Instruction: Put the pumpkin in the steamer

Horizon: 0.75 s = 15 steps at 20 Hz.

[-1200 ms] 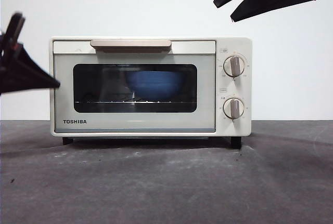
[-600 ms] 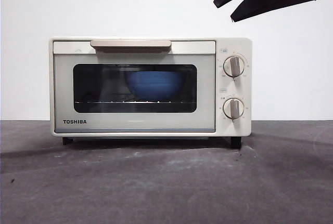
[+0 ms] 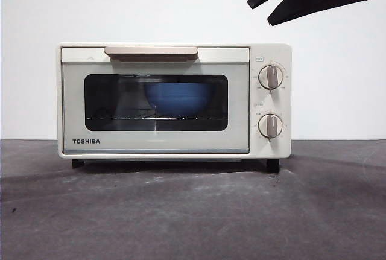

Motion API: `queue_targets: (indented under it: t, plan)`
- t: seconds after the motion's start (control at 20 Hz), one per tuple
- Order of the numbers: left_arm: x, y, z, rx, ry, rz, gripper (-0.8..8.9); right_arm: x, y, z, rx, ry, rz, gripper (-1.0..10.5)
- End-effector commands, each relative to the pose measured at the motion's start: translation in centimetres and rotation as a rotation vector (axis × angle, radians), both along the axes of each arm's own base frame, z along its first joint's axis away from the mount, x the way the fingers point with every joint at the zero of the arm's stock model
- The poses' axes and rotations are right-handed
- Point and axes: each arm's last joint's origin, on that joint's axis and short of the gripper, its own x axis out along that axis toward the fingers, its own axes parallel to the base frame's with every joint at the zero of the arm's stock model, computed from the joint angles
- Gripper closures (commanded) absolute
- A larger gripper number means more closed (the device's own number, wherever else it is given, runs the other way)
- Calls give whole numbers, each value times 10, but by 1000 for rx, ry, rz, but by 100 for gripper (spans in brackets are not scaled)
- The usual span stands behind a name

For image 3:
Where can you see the blue ribbed bowl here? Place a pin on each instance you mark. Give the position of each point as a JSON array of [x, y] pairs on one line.
[[181, 97]]

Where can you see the cream Toshiba toaster oven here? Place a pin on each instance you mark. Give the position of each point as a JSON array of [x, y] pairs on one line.
[[271, 52]]

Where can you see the beige oven knob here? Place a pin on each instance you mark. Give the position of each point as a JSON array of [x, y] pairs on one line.
[[270, 125], [271, 76]]

